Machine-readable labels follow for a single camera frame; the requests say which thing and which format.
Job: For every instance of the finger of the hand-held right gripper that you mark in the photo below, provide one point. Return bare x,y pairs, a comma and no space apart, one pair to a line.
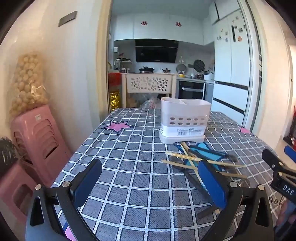
270,157
291,151

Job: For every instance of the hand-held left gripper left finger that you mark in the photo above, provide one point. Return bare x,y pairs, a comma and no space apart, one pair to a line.
85,183

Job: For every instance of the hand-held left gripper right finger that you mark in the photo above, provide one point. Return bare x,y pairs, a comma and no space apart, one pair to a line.
212,185

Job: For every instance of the white plastic utensil holder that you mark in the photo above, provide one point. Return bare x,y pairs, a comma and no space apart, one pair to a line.
185,111

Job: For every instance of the grey checked star tablecloth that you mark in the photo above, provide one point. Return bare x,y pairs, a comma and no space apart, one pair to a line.
129,150

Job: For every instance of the pink plastic stool stack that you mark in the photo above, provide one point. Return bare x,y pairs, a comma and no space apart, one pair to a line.
39,134

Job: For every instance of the black plastic bag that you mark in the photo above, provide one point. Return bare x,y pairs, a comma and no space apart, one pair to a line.
7,153

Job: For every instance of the gold foil package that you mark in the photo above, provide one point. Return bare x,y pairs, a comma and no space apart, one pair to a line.
115,100

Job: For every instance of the black built-in oven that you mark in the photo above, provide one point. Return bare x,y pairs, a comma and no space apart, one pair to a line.
190,89

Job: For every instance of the white rice cooker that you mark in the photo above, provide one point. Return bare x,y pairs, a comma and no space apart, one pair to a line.
208,77

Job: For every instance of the clear plastic bag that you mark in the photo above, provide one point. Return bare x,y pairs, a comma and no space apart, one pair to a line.
150,103

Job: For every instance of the red crate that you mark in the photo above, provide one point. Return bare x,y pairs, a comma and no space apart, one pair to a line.
114,81

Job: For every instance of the white refrigerator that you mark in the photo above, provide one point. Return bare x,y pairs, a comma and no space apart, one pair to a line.
229,58

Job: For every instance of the round black hanging pan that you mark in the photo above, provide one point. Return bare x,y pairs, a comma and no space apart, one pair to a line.
199,65

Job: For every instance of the bag of round puffed snacks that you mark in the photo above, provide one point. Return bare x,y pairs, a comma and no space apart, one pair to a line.
25,81

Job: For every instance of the round steel hanging strainer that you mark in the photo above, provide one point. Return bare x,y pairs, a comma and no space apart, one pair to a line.
181,68

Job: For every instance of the beige perforated plastic chair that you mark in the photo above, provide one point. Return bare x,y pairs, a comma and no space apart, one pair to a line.
148,77

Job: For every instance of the tall metal kettle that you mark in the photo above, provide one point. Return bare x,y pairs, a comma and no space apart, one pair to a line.
117,64

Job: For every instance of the small cooking pot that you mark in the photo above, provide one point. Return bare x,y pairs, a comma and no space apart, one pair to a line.
166,70

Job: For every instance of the black wok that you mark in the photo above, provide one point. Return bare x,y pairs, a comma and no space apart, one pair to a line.
146,69

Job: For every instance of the black range hood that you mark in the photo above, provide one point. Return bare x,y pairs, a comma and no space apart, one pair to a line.
155,51

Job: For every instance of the white wall cabinets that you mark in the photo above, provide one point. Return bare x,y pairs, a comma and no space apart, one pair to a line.
159,30

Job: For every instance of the grey wall switch panel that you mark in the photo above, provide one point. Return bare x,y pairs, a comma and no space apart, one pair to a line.
67,18

